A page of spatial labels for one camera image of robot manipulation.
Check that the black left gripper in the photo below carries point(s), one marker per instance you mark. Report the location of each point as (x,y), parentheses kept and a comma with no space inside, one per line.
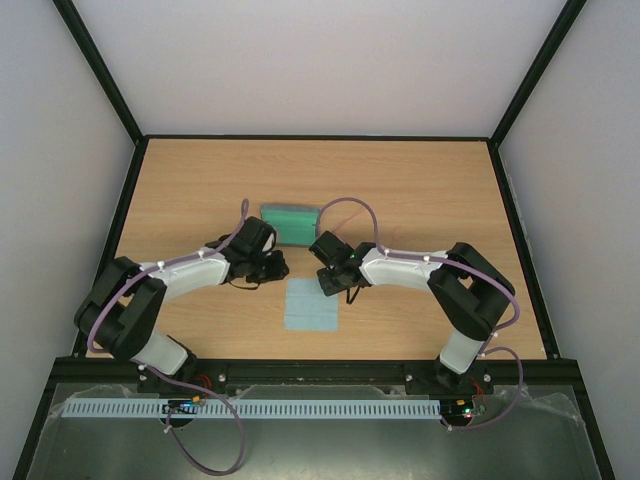
(278,273)

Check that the black front frame rail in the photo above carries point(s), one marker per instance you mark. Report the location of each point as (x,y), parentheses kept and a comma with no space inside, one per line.
(229,376)

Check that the light blue cleaning cloth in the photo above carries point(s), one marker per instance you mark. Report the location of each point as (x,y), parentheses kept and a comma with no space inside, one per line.
(307,308)

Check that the grey metal front tray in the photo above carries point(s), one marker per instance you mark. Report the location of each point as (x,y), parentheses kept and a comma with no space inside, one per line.
(535,433)

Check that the black frame post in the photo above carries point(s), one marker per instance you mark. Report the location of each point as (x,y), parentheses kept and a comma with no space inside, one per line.
(551,44)
(85,42)

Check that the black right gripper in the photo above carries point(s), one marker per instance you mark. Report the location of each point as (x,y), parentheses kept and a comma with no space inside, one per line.
(331,278)

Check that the black left frame rail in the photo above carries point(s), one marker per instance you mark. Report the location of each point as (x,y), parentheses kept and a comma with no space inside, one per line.
(116,224)

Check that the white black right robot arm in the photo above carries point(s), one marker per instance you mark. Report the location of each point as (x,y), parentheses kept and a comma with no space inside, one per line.
(471,292)

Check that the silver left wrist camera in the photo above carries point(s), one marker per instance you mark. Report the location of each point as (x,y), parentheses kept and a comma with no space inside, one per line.
(269,242)

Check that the white slotted cable duct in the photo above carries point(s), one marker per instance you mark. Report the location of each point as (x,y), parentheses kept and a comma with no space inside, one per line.
(249,409)

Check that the black back right frame post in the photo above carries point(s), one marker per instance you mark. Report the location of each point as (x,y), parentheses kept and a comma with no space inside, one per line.
(551,44)

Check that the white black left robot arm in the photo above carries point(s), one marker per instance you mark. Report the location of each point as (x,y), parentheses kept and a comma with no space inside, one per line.
(120,312)

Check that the black back frame rail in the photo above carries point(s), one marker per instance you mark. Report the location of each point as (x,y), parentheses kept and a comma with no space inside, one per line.
(318,137)

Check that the grey-green glasses case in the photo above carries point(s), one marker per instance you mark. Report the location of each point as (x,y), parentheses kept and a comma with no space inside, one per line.
(295,225)

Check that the black back left frame post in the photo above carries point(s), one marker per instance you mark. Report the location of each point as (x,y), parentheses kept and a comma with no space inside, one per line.
(85,42)

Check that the pink sunglasses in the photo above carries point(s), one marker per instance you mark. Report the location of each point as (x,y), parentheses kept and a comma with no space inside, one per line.
(343,226)

